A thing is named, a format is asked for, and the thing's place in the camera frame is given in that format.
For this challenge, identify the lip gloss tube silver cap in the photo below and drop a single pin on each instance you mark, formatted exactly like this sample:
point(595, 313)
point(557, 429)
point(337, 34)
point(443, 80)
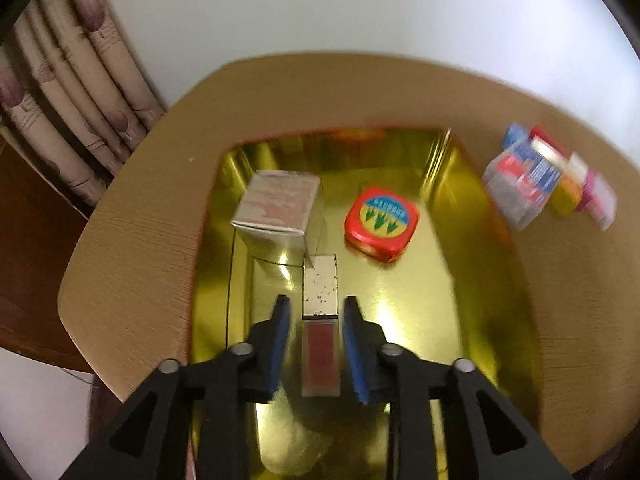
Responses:
point(321, 310)

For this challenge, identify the brown wooden door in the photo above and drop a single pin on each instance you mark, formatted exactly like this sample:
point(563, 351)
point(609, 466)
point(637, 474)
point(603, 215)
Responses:
point(30, 270)

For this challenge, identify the small blue box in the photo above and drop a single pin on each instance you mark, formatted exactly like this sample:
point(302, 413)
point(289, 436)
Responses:
point(515, 134)

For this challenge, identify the gold metal tray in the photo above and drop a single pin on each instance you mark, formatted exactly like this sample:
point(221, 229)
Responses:
point(415, 280)

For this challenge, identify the beige patterned curtain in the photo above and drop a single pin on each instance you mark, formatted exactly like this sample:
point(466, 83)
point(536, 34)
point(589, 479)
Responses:
point(75, 110)

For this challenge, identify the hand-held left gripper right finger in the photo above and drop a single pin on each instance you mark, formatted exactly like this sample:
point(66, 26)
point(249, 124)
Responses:
point(353, 345)

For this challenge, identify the white pink carton box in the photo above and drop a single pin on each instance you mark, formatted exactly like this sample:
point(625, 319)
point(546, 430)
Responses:
point(277, 205)

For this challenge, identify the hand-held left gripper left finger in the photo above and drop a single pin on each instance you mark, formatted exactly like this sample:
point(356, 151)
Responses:
point(281, 345)

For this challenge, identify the small yellow box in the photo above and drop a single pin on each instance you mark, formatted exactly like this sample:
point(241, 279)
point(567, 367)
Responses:
point(567, 195)

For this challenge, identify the clear box red blue print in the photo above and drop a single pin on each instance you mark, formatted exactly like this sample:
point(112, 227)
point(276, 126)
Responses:
point(520, 185)

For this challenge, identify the red square tin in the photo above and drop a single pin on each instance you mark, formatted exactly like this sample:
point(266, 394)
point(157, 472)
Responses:
point(382, 222)

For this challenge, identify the small red box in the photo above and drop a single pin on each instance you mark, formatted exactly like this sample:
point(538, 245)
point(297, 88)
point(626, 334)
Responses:
point(547, 141)

